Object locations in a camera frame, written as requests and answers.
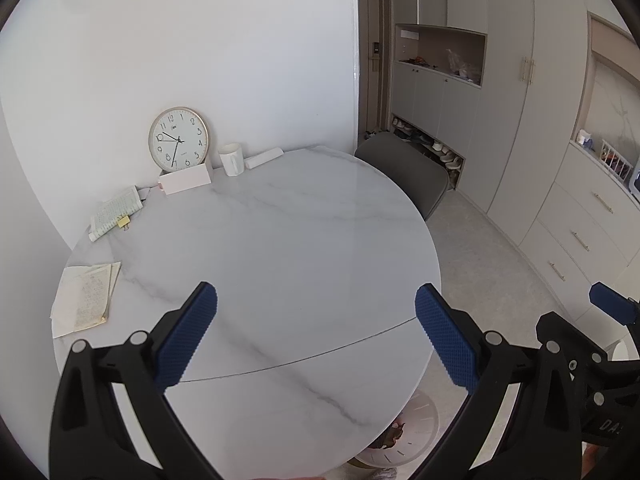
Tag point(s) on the white paper roll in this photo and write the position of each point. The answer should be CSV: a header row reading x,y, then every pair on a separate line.
x,y
264,157

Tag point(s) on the white card box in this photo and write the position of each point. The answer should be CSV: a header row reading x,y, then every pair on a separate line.
x,y
184,179

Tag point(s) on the folded printed booklet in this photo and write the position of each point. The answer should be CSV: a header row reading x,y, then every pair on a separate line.
x,y
116,212

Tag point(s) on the person's right forearm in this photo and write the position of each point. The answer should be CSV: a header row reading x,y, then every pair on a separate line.
x,y
591,462

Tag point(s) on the clutter in cabinet niche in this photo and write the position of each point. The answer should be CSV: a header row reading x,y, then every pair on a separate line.
x,y
450,65

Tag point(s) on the dish rack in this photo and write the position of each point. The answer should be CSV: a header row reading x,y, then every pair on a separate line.
x,y
617,160

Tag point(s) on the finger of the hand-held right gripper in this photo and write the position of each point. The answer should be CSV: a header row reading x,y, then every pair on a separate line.
x,y
585,347
615,302

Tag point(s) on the row of shoes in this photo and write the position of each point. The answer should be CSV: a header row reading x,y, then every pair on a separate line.
x,y
430,145

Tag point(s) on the beige cabinet wall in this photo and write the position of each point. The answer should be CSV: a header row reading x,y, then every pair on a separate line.
x,y
500,135

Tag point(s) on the open paper notebook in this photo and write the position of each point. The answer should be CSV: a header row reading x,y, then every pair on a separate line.
x,y
82,297

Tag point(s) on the yellow binder clip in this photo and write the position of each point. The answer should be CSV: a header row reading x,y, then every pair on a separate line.
x,y
123,221

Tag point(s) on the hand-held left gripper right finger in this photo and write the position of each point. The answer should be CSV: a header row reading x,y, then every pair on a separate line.
x,y
447,335

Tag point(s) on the white mug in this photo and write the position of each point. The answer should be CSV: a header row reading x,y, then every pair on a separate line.
x,y
231,160

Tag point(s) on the grey chair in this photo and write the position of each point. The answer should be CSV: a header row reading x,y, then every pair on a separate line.
x,y
405,170

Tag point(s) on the round gold-rimmed wall clock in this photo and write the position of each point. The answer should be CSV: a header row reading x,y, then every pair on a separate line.
x,y
177,140

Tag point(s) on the white slotted waste bin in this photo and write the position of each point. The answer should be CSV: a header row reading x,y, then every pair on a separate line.
x,y
420,420

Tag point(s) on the beige entrance door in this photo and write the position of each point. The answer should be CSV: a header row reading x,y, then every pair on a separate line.
x,y
374,45

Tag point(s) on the white blue container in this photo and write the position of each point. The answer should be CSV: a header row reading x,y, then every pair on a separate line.
x,y
585,140

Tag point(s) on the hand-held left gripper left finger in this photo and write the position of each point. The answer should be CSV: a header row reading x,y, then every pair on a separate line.
x,y
187,330

